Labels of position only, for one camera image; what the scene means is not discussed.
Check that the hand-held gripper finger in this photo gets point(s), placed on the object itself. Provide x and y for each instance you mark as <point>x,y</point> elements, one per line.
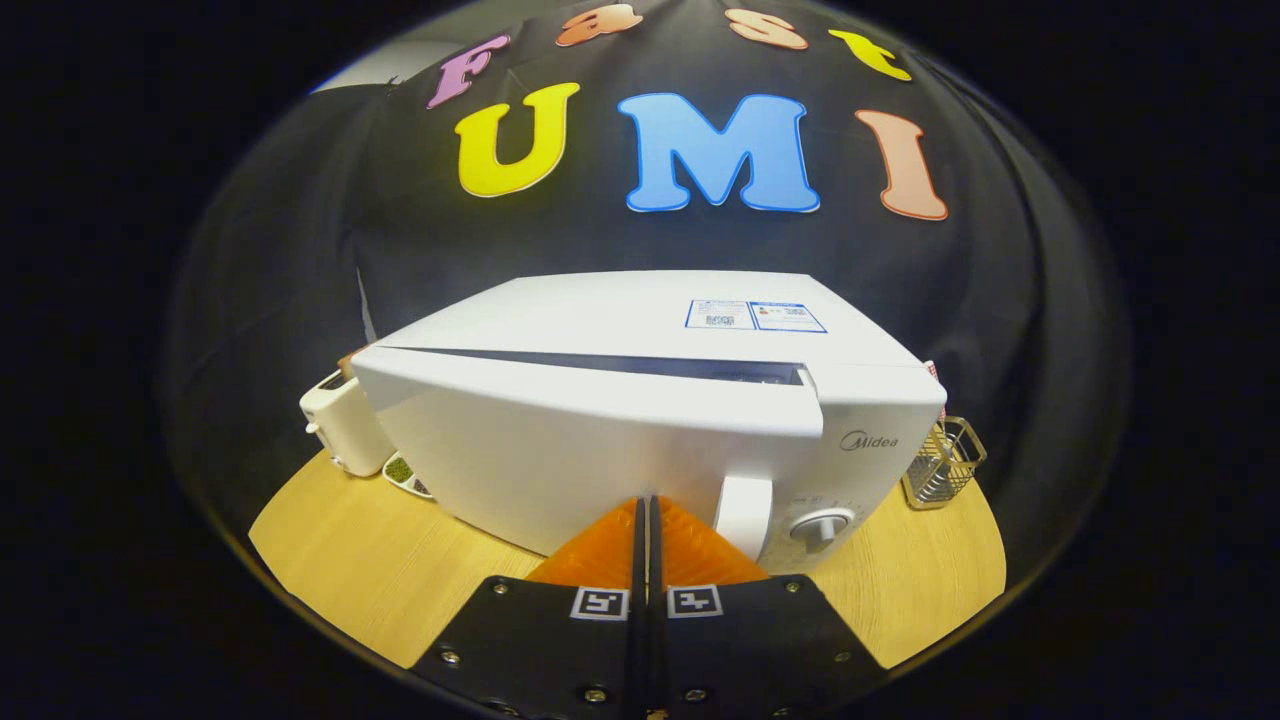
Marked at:
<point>657,660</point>
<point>640,660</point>

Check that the white microwave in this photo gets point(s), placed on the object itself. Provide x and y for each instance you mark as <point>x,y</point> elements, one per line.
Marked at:
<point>560,440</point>

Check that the white divided snack tray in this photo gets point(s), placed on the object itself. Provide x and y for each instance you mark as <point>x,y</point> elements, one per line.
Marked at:
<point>403,472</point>

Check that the white toaster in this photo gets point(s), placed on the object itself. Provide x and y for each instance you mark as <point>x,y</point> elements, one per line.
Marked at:
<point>340,425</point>

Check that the pink striped straw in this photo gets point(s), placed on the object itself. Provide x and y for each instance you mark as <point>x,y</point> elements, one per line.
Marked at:
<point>934,385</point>

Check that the brown bread slice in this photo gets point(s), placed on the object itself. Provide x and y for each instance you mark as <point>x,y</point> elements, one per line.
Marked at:
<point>348,362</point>

